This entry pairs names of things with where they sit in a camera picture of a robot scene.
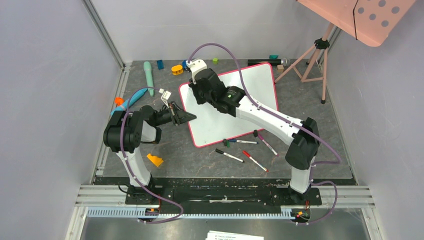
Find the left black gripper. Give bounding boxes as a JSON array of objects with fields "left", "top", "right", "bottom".
[{"left": 153, "top": 101, "right": 197, "bottom": 127}]

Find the pink framed whiteboard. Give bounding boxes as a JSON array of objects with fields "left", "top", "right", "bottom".
[{"left": 178, "top": 63, "right": 278, "bottom": 148}]

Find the green marker cap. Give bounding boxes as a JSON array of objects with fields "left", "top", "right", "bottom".
[{"left": 222, "top": 139, "right": 230, "bottom": 148}]

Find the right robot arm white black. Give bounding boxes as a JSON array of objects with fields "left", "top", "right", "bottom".
[{"left": 188, "top": 68, "right": 320, "bottom": 204}]

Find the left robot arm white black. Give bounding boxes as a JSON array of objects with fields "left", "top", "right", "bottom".
[{"left": 103, "top": 101, "right": 197, "bottom": 204}]

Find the black whiteboard marker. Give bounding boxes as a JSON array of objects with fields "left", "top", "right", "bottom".
[{"left": 215, "top": 148, "right": 245, "bottom": 163}]

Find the blue whiteboard marker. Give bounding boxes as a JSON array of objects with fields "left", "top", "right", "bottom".
[{"left": 227, "top": 139, "right": 258, "bottom": 145}]

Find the purple whiteboard marker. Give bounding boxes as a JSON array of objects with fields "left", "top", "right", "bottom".
[{"left": 257, "top": 133, "right": 279, "bottom": 156}]

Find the red whiteboard marker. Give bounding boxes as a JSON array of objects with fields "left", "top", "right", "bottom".
[{"left": 242, "top": 150, "right": 269, "bottom": 173}]

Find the yellow oval toy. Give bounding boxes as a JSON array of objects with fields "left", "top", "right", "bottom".
[{"left": 171, "top": 64, "right": 184, "bottom": 76}]

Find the blue toy car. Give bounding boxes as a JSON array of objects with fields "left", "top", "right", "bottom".
[{"left": 181, "top": 59, "right": 190, "bottom": 71}]

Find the blue toy tube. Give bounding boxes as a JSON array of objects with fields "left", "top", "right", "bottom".
[{"left": 110, "top": 88, "right": 148, "bottom": 116}]

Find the dark blue block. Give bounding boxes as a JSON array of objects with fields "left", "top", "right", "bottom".
[{"left": 156, "top": 60, "right": 165, "bottom": 70}]

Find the yellow plastic wedge block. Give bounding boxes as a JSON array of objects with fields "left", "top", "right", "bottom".
[{"left": 147, "top": 153, "right": 164, "bottom": 168}]

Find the mint green toy tube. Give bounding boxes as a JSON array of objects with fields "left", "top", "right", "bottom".
[{"left": 143, "top": 61, "right": 155, "bottom": 97}]

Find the orange toy piece left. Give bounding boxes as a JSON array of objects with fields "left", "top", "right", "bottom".
[{"left": 114, "top": 97, "right": 125, "bottom": 106}]

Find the teal block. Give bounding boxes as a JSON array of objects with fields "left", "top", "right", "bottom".
[{"left": 269, "top": 54, "right": 279, "bottom": 60}]

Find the wooden cube block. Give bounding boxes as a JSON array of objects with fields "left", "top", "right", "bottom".
[{"left": 276, "top": 64, "right": 285, "bottom": 74}]

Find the white paper sheet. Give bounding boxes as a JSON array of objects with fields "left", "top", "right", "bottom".
[{"left": 205, "top": 230, "right": 265, "bottom": 240}]

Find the pink tripod stand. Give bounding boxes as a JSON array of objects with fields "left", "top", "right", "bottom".
[{"left": 274, "top": 23, "right": 335, "bottom": 104}]

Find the pink perforated board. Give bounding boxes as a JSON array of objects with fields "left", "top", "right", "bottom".
[{"left": 298, "top": 0, "right": 416, "bottom": 47}]

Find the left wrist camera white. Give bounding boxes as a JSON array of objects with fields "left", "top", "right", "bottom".
[{"left": 158, "top": 88, "right": 172, "bottom": 109}]

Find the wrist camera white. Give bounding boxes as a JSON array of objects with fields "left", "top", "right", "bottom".
[
  {"left": 185, "top": 58, "right": 207, "bottom": 84},
  {"left": 158, "top": 88, "right": 172, "bottom": 109}
]

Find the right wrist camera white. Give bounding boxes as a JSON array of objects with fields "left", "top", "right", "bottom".
[{"left": 185, "top": 58, "right": 207, "bottom": 84}]

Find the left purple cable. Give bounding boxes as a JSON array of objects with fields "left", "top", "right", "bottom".
[{"left": 119, "top": 86, "right": 185, "bottom": 225}]

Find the purple cable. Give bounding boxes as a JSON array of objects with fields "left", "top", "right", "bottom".
[
  {"left": 119, "top": 86, "right": 185, "bottom": 225},
  {"left": 187, "top": 43, "right": 343, "bottom": 227}
]

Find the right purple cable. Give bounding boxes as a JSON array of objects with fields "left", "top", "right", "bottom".
[{"left": 187, "top": 43, "right": 343, "bottom": 227}]

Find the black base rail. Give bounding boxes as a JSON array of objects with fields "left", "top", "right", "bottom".
[{"left": 124, "top": 176, "right": 357, "bottom": 208}]

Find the white cable duct strip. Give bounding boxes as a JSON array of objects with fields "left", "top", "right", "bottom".
[{"left": 86, "top": 205, "right": 294, "bottom": 220}]

